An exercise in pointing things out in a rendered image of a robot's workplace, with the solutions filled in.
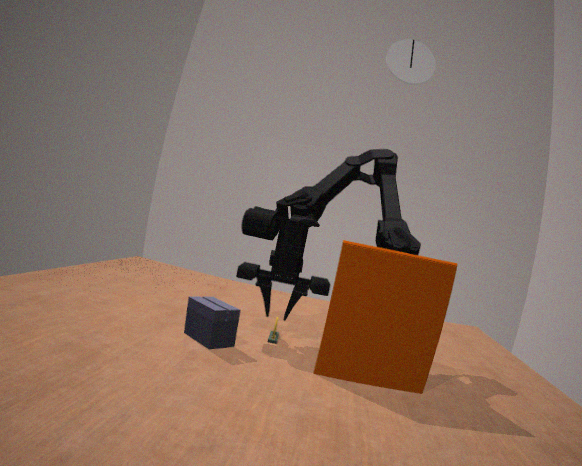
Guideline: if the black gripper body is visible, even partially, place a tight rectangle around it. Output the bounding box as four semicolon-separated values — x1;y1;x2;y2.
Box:
236;242;330;296

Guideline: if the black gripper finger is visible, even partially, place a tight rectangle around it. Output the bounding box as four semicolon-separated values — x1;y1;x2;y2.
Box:
283;286;308;321
255;282;272;317

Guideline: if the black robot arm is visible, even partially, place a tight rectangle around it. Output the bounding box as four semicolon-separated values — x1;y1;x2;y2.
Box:
241;149;421;256

